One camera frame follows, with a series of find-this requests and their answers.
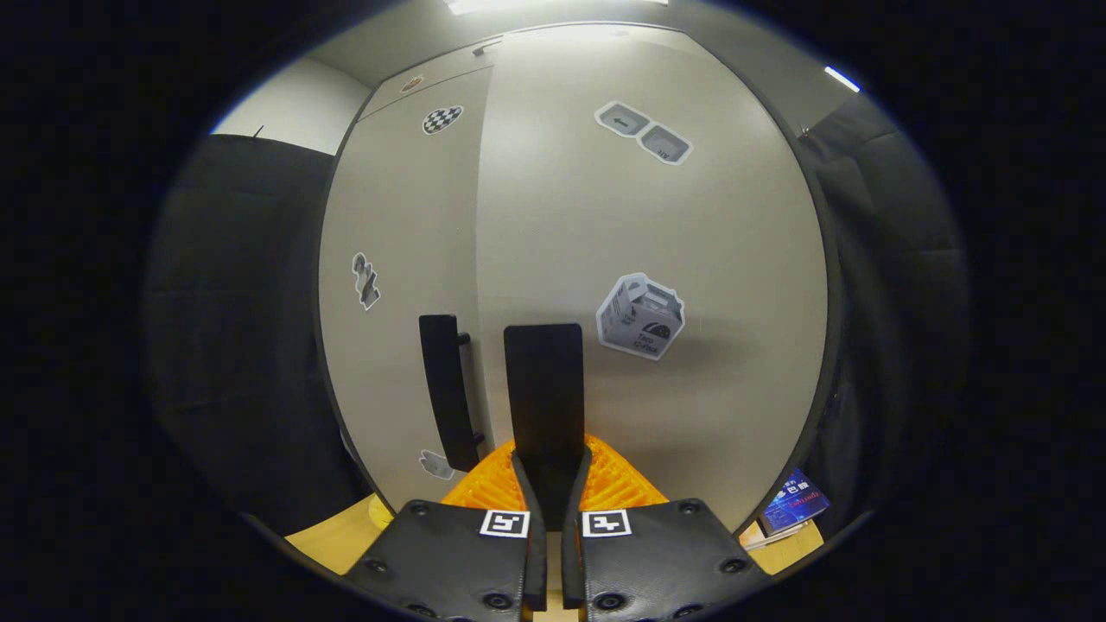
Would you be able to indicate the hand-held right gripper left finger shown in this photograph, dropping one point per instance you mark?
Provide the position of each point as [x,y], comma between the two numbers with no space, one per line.
[536,561]

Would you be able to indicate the grey cabinet drawer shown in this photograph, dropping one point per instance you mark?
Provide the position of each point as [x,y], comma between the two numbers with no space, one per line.
[432,78]

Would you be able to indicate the orange and white book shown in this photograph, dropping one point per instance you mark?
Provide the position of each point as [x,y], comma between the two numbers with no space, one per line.
[769,537]

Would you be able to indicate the black backdrop cloth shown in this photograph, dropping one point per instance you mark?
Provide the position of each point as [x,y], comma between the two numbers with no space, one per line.
[233,302]

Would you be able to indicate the blue book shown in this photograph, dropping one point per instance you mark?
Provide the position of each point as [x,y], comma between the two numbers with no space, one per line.
[795,501]

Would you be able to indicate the large ceiling light panel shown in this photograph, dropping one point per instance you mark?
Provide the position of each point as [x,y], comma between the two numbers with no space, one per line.
[553,4]

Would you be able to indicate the cabinet door with checkered sticker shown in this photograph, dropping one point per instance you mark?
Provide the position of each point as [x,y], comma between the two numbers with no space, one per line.
[397,216]

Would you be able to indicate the small ceiling light panel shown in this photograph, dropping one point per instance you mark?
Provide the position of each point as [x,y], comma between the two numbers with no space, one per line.
[842,79]

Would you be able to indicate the cabinet door with box sticker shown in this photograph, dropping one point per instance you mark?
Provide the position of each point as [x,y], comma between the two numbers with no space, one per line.
[734,259]

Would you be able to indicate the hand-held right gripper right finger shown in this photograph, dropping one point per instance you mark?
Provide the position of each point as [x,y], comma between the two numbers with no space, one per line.
[570,561]

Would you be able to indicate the grey double-door shoe cabinet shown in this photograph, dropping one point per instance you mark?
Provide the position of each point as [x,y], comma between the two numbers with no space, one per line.
[835,285]

